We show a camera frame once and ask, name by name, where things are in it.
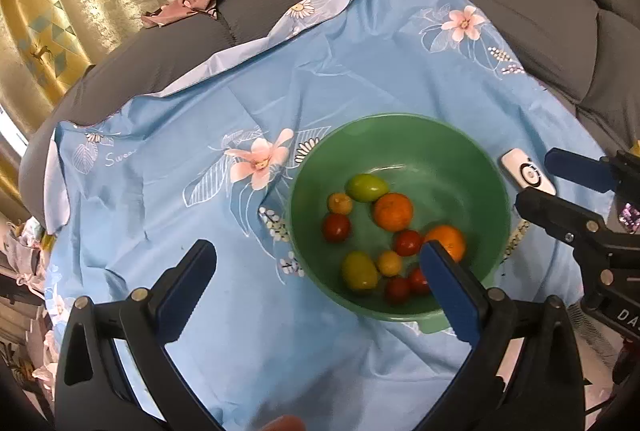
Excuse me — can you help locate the large orange mandarin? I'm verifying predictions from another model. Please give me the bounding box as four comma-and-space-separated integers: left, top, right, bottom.
423, 224, 466, 262

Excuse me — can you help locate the pale orange round fruit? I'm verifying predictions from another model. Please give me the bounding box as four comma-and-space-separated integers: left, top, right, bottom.
326, 192, 354, 215

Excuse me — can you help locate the green plastic bowl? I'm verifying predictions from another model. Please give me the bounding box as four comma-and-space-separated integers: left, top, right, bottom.
288, 113, 511, 333

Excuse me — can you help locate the left human hand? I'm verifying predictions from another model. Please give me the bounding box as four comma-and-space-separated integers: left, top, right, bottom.
260, 415, 306, 431

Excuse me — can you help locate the clutter pile of clothes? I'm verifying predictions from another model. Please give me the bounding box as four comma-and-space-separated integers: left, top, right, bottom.
1, 217, 58, 395

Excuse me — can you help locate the green oval fruit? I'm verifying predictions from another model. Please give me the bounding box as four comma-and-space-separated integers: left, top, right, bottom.
341, 251, 380, 292
345, 173, 390, 203

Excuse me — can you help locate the blue floral cloth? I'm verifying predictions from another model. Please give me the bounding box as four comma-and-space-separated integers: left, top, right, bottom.
46, 0, 601, 430

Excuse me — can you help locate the yellow-brown round fruit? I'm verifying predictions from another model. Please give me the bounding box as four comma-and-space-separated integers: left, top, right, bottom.
375, 250, 402, 278

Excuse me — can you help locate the red cherry tomato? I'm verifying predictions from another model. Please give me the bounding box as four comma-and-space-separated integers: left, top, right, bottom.
392, 229, 423, 258
407, 266, 431, 297
384, 276, 411, 307
321, 212, 352, 243

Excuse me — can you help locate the white remote control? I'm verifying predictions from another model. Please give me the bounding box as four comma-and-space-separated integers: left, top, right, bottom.
500, 148, 556, 195

